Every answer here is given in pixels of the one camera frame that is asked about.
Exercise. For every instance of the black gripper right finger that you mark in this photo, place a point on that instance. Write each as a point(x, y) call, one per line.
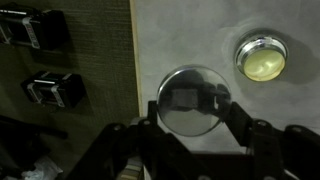
point(266, 150)

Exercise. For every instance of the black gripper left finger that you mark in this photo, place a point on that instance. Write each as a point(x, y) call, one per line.
point(113, 153)

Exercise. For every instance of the clear glass bowl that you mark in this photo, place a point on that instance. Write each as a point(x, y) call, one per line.
point(195, 100)

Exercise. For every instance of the silver jar bottle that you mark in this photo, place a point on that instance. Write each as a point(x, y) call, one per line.
point(263, 61)

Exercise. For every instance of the white plastic bag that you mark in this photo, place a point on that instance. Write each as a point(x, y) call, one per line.
point(41, 170)

